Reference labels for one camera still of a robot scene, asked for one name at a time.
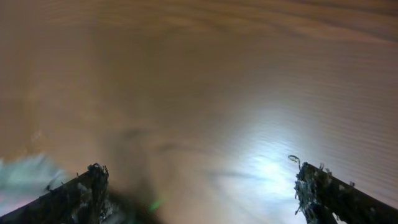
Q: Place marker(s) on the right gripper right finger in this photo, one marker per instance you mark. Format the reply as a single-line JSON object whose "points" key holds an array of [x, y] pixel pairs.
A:
{"points": [[324, 199]]}

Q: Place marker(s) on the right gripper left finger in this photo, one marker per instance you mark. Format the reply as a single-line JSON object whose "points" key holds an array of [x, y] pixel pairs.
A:
{"points": [[80, 200]]}

